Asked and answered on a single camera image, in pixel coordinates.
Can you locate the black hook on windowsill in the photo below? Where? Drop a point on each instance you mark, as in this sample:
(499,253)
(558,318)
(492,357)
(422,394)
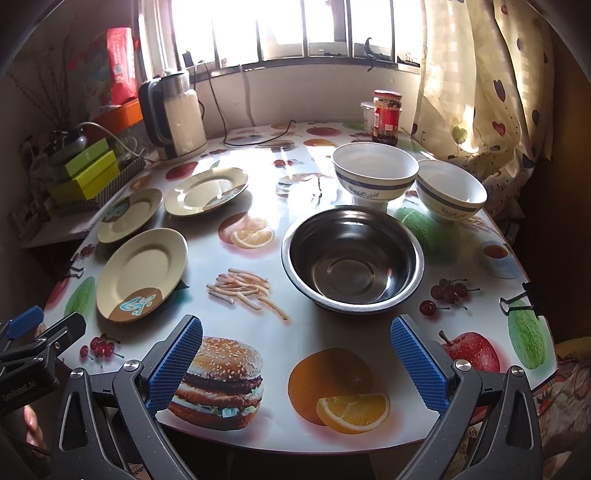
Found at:
(375,57)

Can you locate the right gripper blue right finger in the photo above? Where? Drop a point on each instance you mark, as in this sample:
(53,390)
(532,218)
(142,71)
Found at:
(447,386)

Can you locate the red paper package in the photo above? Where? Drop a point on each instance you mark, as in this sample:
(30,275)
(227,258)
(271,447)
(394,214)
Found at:
(121,58)

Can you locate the orange box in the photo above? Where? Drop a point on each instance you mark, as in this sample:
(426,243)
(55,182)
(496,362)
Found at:
(120,118)

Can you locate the dried twig branches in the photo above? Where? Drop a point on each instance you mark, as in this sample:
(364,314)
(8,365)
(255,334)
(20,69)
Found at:
(48,89)

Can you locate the white electric kettle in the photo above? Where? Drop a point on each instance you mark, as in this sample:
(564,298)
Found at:
(172,117)

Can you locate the fruit printed tablecloth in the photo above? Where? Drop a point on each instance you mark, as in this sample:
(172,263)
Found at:
(276,371)

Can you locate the white blue-striped bowl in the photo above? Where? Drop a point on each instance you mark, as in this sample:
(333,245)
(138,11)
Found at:
(449,192)
(374,174)

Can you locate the person's left hand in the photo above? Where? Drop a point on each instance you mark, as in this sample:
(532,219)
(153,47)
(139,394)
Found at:
(34,433)

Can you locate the black binder clip right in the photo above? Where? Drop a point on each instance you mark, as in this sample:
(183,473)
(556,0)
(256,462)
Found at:
(528,300)

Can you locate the zigzag patterned tray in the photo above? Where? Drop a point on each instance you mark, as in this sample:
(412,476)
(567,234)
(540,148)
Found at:
(105,194)

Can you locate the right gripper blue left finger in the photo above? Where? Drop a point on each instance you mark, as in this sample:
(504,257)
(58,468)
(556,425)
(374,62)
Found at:
(144,387)

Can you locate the upper green box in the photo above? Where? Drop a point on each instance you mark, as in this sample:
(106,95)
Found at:
(83,159)

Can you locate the window with bars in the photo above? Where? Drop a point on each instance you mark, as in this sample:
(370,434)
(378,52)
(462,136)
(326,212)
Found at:
(222,37)

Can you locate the stainless steel bowl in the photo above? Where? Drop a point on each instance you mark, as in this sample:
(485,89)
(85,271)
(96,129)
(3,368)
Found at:
(353,260)

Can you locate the heart patterned curtain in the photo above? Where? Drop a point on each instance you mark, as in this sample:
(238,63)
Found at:
(485,100)

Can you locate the red chili sauce jar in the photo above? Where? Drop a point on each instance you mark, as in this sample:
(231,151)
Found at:
(387,111)

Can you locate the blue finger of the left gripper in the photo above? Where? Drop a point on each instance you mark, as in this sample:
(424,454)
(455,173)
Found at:
(47,347)
(23,323)

